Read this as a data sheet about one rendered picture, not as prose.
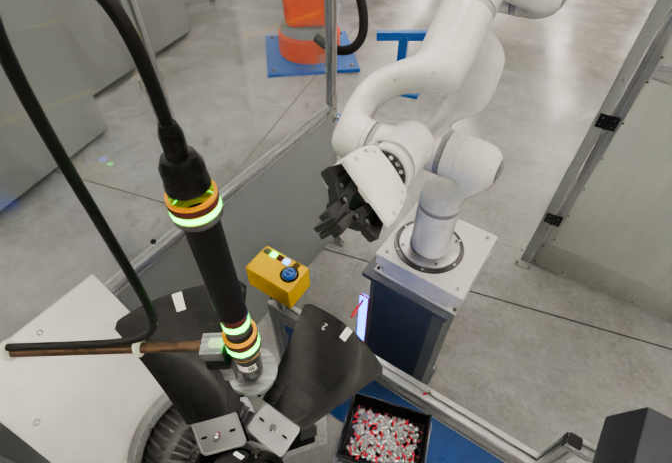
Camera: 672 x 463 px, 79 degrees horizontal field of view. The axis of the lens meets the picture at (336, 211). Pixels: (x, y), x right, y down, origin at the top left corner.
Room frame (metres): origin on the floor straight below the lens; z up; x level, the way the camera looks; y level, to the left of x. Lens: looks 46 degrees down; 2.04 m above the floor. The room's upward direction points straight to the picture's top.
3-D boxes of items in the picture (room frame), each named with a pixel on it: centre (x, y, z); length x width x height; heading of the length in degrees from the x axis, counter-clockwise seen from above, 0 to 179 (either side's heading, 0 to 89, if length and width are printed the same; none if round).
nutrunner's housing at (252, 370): (0.25, 0.12, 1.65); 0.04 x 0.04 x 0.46
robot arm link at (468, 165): (0.82, -0.33, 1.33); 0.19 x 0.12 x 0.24; 58
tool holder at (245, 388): (0.25, 0.13, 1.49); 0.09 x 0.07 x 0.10; 92
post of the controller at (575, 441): (0.26, -0.52, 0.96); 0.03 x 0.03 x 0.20; 57
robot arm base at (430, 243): (0.83, -0.30, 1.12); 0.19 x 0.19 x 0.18
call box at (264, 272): (0.71, 0.17, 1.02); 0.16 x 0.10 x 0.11; 57
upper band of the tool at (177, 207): (0.25, 0.12, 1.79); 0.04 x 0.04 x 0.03
